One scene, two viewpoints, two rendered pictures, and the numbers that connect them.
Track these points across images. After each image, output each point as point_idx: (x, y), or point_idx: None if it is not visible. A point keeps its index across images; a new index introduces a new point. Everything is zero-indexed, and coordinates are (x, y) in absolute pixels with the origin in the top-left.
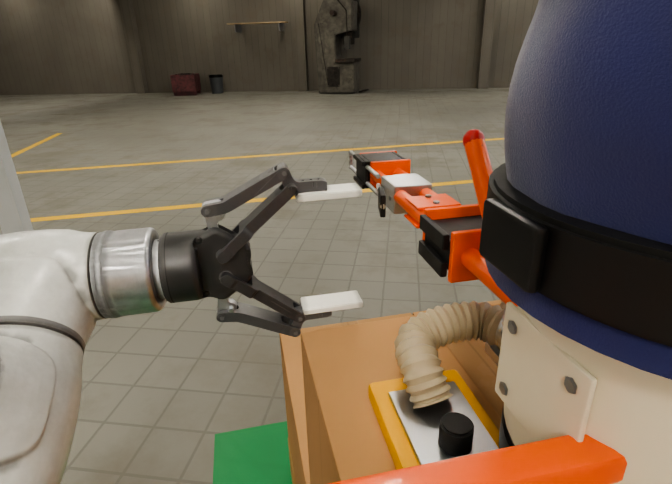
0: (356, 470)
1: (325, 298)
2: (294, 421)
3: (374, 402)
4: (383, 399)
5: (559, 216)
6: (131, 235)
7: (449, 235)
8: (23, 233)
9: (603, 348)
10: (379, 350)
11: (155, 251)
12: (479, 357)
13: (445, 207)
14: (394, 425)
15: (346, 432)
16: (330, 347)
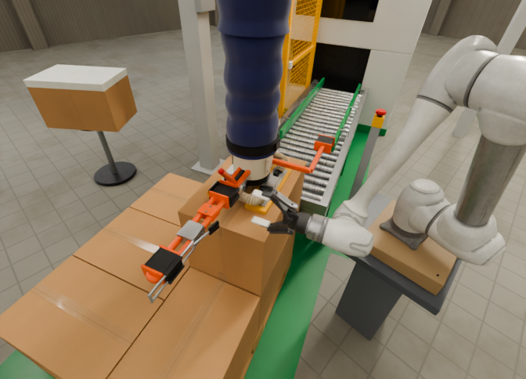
0: None
1: (261, 221)
2: (235, 352)
3: (268, 208)
4: (266, 207)
5: (276, 138)
6: (317, 216)
7: (234, 189)
8: (347, 226)
9: None
10: (250, 224)
11: (311, 216)
12: (232, 209)
13: (221, 195)
14: (269, 202)
15: (276, 211)
16: (261, 232)
